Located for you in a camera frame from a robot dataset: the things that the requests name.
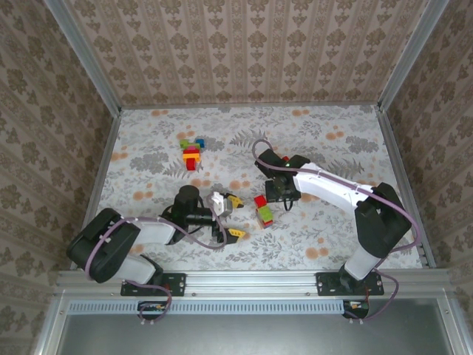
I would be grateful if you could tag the orange lego brick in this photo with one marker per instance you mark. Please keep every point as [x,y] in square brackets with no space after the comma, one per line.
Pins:
[189,156]

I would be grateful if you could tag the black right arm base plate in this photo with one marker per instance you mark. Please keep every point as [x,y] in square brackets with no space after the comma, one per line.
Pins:
[327,284]

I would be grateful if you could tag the magenta lego brick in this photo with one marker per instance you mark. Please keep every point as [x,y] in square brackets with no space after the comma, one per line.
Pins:
[193,149]

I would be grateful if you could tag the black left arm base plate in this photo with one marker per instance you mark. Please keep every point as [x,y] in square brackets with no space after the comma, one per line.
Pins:
[177,284]

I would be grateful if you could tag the long red lego brick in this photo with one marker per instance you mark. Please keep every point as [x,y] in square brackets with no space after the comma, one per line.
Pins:
[267,222]

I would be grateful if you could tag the grey metal panel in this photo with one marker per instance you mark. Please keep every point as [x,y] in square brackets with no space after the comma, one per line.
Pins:
[258,336]

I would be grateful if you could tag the thin aluminium back rail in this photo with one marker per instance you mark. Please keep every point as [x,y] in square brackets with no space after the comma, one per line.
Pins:
[251,105]

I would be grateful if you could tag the aluminium mounting rail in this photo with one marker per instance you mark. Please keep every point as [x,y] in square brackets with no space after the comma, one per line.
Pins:
[251,281]

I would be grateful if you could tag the aluminium side rail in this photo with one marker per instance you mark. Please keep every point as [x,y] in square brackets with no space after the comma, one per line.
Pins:
[111,137]
[403,177]

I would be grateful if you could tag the small red lego brick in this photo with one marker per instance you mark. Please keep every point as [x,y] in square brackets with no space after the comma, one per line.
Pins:
[191,165]
[260,201]

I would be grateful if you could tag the aluminium corner post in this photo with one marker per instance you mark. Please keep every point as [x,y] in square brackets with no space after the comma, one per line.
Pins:
[410,55]
[85,59]

